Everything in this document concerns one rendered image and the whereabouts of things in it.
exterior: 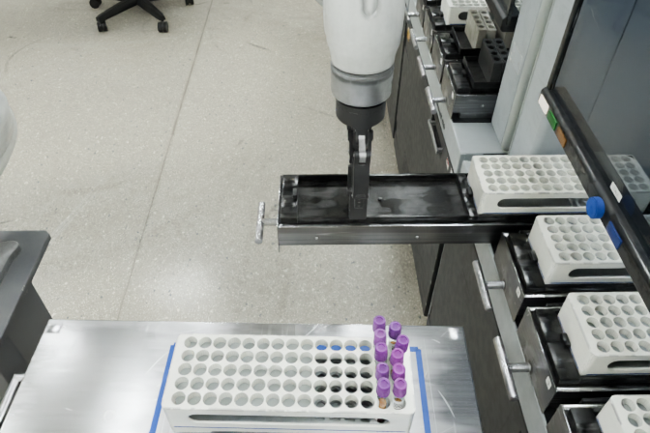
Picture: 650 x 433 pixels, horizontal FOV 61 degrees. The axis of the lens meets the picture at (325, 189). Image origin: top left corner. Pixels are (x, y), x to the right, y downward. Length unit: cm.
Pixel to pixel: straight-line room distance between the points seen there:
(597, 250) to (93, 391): 76
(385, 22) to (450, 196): 42
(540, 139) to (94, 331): 82
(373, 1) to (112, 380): 59
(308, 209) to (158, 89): 197
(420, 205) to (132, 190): 151
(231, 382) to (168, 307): 119
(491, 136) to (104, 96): 205
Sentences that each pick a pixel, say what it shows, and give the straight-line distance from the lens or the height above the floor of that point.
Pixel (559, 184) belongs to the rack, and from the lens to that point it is 103.
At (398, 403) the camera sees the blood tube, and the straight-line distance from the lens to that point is 68.
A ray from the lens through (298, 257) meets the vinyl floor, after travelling 197.
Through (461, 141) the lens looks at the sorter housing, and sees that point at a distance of 129.
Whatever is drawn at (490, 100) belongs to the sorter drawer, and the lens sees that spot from 134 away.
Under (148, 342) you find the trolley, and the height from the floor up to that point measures 82.
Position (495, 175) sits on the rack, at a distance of 103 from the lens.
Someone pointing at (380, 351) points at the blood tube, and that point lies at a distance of 67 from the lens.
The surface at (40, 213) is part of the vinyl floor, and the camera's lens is 236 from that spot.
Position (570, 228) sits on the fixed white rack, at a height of 87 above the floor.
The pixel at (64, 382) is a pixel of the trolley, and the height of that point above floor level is 82.
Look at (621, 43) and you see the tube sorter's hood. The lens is 83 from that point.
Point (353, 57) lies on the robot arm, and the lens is 75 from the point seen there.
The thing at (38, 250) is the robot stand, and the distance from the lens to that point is 119.
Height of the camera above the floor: 151
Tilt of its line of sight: 43 degrees down
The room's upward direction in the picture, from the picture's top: straight up
